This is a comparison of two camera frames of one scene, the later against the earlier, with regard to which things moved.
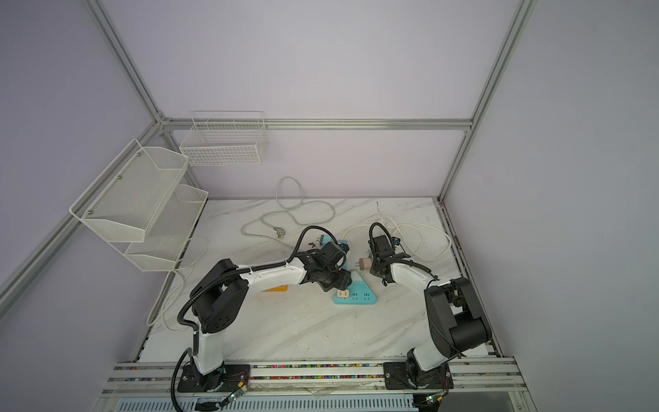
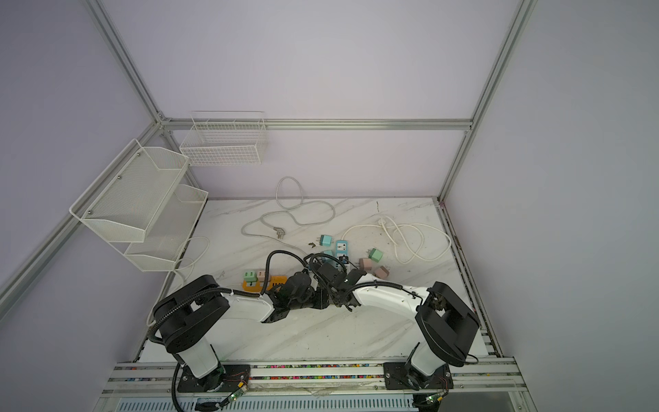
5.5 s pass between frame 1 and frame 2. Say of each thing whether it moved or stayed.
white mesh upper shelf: stayed
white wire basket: stayed
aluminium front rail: stayed
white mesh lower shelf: stayed
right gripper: moved
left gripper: moved
